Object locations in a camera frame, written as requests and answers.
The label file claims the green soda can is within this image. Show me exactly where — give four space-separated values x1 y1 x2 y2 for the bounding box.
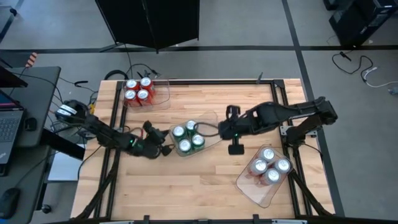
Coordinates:
191 133 206 150
172 124 187 141
185 119 198 134
178 139 193 156

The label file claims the grey laptop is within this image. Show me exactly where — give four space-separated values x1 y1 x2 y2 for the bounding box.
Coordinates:
0 89 25 166

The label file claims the orange black striped object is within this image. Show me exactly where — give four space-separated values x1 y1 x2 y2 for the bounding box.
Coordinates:
25 52 40 68

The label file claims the red soda can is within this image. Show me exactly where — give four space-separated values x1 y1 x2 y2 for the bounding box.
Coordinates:
139 77 155 94
125 78 139 91
136 89 152 106
123 89 137 106

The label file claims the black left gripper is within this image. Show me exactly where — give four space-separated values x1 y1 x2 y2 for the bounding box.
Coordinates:
136 120 172 159

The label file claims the coiled black cable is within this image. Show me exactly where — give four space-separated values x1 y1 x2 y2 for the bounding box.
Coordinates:
104 69 129 81

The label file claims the black desk leg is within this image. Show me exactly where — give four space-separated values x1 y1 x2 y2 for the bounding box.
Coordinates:
39 129 86 161

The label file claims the large black equipment cabinet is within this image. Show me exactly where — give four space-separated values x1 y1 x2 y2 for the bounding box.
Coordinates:
328 0 398 48

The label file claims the black backdrop panel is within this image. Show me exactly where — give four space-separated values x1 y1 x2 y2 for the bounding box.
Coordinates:
95 0 200 53

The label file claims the white floor cable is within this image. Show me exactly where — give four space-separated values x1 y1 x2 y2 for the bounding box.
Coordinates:
362 66 398 89

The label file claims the silver pink soda can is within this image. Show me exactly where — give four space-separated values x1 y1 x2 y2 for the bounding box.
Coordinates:
260 147 277 162
275 157 292 174
262 167 282 187
250 157 268 177

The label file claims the black monitor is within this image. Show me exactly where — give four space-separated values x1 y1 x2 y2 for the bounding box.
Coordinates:
0 58 29 89

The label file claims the dark grey desk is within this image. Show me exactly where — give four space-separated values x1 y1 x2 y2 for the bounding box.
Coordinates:
0 66 62 224

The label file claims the white sheet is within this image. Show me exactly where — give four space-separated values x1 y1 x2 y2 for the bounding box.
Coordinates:
47 153 84 183

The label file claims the black floor cable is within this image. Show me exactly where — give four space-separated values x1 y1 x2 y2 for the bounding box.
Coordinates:
331 50 374 84

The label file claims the black power strip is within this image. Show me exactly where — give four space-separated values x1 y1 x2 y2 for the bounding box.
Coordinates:
50 120 71 133

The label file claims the black braided cable bundle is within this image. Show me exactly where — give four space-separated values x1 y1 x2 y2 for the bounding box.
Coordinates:
74 146 122 219
290 169 332 217

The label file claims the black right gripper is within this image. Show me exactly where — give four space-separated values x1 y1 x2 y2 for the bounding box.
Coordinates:
226 105 251 156

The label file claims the black computer mouse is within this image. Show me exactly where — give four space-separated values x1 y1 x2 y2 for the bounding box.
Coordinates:
0 187 21 220

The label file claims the small black puck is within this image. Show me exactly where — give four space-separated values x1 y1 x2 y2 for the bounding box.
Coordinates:
24 117 38 132

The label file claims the clear plastic bin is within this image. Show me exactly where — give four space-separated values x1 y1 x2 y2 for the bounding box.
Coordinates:
169 111 223 157
122 78 171 113
235 146 295 208

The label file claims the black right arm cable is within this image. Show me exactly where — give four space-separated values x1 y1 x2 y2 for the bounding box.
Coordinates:
194 122 220 138

